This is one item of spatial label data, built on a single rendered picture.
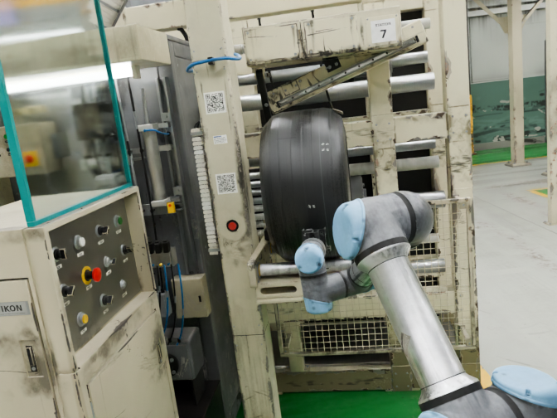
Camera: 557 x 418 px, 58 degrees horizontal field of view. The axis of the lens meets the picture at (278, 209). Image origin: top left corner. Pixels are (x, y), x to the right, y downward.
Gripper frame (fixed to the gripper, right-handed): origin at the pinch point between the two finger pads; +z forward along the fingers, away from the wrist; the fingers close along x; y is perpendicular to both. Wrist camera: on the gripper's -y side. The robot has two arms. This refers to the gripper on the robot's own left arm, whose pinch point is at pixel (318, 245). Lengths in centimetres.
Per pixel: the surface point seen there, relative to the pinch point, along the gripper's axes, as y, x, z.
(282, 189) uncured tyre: 19.9, 9.4, -5.4
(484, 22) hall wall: 277, -300, 956
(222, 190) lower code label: 20.7, 34.2, 13.7
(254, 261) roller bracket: -5.2, 23.6, 7.2
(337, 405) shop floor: -92, 4, 75
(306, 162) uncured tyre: 27.5, 1.0, -4.1
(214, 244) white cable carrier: 0.7, 40.7, 17.2
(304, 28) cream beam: 79, 0, 33
